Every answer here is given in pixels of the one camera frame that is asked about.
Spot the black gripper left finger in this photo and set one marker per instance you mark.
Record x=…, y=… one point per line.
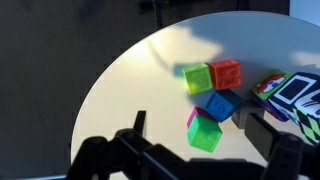
x=140, y=121

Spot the soft cube with black square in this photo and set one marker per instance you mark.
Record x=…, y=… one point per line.
x=295, y=91

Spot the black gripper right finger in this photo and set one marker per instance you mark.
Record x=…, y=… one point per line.
x=263, y=135

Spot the pink embossed block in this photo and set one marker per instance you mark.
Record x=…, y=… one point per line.
x=196, y=112

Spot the blue embossed block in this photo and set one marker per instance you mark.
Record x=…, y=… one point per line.
x=221, y=105

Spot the yellow-green embossed block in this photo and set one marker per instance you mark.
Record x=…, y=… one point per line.
x=198, y=79

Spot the green embossed block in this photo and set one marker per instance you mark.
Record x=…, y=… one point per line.
x=204, y=135

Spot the grey embossed block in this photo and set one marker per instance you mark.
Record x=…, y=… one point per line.
x=241, y=115

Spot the soft cube with house picture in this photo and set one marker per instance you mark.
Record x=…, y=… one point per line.
x=270, y=85

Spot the orange embossed block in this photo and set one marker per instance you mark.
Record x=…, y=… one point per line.
x=227, y=75

